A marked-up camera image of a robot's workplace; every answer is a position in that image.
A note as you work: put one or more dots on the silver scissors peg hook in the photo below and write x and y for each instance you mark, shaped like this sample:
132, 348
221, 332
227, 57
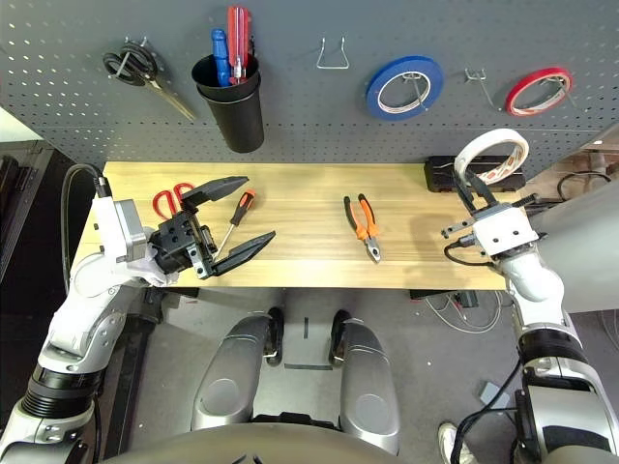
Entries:
126, 63

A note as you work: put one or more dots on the grey robot torso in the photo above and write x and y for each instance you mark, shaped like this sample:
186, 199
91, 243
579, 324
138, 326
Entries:
251, 447

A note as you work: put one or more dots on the black power strip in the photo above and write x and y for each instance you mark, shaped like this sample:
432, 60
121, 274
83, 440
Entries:
468, 299

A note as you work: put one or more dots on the white cabinet top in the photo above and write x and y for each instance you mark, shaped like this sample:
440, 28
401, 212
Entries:
17, 128

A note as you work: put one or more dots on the silver left robot leg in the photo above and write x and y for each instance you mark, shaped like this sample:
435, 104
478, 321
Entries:
222, 386

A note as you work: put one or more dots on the red tape roll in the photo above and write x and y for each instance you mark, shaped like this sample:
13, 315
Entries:
512, 99

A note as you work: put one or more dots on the blue tape roll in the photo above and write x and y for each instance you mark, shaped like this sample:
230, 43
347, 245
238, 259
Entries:
373, 99

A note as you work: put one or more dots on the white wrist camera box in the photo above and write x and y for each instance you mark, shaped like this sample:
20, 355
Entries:
116, 227
503, 229

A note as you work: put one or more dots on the clear red-striped screwdriver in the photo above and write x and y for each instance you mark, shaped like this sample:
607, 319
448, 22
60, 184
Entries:
234, 38

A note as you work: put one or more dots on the silver blue-tape peg hook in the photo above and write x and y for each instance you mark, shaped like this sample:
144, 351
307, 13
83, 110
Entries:
421, 96

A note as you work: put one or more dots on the red screwdriver with white print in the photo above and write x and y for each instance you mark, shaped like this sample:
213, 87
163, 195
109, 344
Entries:
246, 38

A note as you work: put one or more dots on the black plastic tool case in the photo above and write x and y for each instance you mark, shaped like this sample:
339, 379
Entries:
437, 179

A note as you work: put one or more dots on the silver red-tape peg hook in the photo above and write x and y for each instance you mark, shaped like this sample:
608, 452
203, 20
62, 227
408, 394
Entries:
568, 94

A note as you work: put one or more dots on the grey foot pedal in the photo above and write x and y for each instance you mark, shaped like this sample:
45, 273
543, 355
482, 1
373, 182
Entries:
491, 392

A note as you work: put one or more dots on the white tape roll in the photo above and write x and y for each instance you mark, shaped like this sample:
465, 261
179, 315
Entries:
488, 137

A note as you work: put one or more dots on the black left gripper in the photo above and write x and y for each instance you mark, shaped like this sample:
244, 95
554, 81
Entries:
176, 241

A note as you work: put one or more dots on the dark metal cabinet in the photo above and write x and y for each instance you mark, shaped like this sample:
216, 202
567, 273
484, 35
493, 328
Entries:
24, 193

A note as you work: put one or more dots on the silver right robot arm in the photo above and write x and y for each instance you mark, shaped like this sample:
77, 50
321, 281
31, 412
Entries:
537, 290

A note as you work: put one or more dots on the grey metal pegboard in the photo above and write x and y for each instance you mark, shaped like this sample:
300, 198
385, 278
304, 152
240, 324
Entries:
300, 29

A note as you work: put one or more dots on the orange black pliers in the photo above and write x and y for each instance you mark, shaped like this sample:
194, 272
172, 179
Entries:
367, 227

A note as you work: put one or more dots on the long black floor tape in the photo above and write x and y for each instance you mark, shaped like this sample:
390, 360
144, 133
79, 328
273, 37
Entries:
307, 366

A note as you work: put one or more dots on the silver right robot leg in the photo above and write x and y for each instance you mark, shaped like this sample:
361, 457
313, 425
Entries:
367, 386

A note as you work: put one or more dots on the orange black screwdriver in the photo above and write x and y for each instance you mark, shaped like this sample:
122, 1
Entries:
242, 205

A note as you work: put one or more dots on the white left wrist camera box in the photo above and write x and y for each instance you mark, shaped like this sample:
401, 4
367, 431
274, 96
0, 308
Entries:
116, 227

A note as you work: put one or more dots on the white rounded furniture piece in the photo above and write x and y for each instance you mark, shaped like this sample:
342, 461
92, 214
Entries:
580, 251

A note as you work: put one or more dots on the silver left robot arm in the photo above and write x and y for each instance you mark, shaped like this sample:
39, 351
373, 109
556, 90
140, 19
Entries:
87, 328

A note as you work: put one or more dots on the silver double peg hook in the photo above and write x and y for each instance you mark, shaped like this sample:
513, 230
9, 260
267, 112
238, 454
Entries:
483, 87

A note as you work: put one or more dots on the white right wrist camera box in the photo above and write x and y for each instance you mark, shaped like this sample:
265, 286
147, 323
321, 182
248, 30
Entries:
503, 229

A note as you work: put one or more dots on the short black floor tape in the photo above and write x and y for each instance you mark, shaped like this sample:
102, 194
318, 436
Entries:
305, 327

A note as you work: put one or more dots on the silver robot leg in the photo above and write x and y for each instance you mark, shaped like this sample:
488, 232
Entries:
367, 386
222, 386

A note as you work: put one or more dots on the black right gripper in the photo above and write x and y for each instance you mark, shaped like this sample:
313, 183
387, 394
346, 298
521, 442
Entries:
457, 228

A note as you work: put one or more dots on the white sneaker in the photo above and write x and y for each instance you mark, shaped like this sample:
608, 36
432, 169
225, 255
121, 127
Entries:
450, 440

